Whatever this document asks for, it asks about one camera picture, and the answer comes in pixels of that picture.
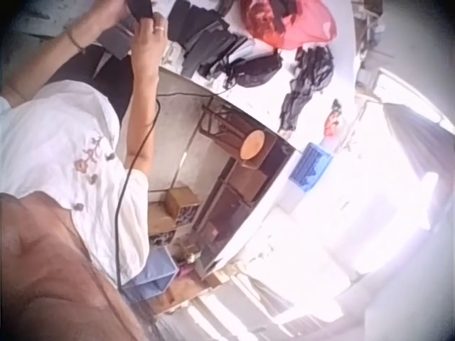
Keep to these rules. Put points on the person's right fingers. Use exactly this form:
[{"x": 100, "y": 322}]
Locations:
[{"x": 153, "y": 25}]

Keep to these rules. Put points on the person's left hand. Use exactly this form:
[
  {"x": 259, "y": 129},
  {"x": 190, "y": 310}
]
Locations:
[{"x": 103, "y": 17}]

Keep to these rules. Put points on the black handheld device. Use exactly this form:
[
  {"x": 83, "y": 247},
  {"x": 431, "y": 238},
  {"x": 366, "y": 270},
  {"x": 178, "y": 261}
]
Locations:
[{"x": 141, "y": 8}]

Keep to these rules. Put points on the grey folded garment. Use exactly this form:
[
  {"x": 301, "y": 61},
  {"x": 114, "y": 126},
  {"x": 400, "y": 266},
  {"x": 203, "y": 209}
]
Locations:
[{"x": 115, "y": 37}]

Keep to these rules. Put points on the person's legs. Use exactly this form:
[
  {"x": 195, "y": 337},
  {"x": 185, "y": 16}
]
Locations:
[{"x": 103, "y": 78}]

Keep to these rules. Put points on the small red figurine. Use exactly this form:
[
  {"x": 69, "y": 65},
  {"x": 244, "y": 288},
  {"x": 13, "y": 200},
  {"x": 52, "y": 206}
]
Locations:
[{"x": 332, "y": 120}]

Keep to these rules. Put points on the blue plastic basket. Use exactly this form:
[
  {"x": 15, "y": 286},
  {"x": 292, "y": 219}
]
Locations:
[{"x": 309, "y": 167}]

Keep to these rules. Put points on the blue storage box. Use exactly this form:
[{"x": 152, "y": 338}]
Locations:
[{"x": 156, "y": 273}]

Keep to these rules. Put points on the person's left fingers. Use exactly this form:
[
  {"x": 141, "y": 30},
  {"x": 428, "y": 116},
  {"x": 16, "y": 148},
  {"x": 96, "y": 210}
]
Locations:
[{"x": 122, "y": 9}]

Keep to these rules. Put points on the person's right hand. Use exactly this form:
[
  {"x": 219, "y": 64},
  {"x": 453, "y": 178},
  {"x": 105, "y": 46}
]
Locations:
[{"x": 147, "y": 46}]

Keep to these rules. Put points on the round wooden stool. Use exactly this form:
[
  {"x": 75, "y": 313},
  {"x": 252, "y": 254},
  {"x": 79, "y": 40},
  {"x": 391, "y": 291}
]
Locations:
[{"x": 241, "y": 138}]

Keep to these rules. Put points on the dark brown wooden cabinet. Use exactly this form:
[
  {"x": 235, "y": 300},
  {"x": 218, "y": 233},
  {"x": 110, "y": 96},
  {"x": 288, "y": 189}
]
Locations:
[{"x": 234, "y": 202}]

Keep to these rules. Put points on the dark patterned garment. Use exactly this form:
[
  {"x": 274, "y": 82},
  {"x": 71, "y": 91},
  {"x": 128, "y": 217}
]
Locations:
[{"x": 309, "y": 81}]

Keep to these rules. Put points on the red plastic bag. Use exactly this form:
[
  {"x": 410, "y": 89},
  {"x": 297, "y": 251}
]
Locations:
[{"x": 295, "y": 25}]

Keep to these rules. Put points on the grey curtain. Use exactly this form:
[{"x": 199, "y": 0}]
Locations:
[{"x": 416, "y": 138}]

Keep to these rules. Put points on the pile of dark clothes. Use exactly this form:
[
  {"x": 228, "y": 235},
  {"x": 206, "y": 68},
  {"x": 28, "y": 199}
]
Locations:
[{"x": 220, "y": 46}]

